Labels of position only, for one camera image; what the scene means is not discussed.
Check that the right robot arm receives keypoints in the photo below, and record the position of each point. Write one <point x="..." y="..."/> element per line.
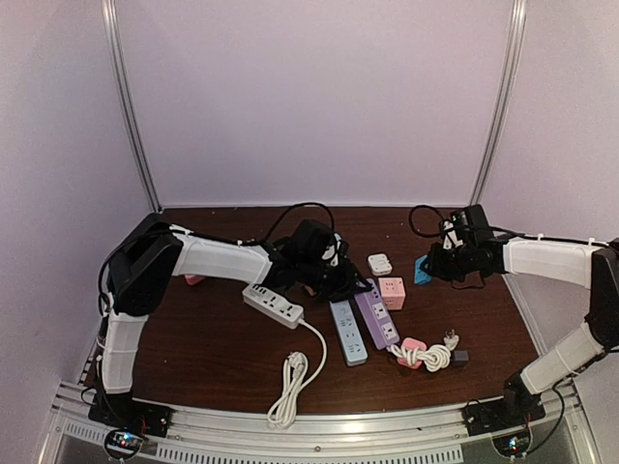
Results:
<point x="568" y="285"/>

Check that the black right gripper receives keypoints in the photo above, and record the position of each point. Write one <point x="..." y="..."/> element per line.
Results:
<point x="435" y="267"/>

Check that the blue-grey power strip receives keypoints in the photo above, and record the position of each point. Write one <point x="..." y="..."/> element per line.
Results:
<point x="350" y="338"/>

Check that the aluminium front rail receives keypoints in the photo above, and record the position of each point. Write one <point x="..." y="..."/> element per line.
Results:
<point x="428" y="435"/>

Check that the pink cube socket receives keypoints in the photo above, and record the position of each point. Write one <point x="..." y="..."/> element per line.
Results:
<point x="392" y="289"/>

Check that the right aluminium frame post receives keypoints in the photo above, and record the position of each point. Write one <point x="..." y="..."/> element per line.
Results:
<point x="514" y="44"/>

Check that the left aluminium frame post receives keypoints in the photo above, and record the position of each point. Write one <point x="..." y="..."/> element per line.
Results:
<point x="120" y="73"/>

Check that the small pink charger plug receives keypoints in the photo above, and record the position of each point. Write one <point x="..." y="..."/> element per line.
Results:
<point x="193" y="279"/>

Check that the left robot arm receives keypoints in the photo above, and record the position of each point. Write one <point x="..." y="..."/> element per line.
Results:
<point x="134" y="277"/>

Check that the small grey plug adapter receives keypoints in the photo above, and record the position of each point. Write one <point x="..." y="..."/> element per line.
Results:
<point x="460" y="358"/>

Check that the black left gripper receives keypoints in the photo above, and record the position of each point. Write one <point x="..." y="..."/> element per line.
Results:
<point x="346" y="286"/>

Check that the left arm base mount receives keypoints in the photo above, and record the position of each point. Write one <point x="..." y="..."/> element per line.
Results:
<point x="122" y="411"/>

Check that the white power strip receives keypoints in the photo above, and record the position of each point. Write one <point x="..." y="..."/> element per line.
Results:
<point x="273" y="305"/>

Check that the white coiled cable purple strip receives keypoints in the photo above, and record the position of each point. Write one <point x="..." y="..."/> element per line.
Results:
<point x="437" y="356"/>

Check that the blue square adapter plug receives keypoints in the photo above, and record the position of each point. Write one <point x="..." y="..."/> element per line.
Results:
<point x="421" y="277"/>

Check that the aluminium frame post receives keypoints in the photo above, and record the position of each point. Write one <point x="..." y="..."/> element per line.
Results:
<point x="120" y="73"/>
<point x="514" y="44"/>

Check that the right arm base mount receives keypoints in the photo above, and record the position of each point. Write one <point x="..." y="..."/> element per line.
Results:
<point x="502" y="413"/>

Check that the white square adapter plug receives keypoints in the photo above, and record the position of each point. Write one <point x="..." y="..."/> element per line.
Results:
<point x="380" y="264"/>

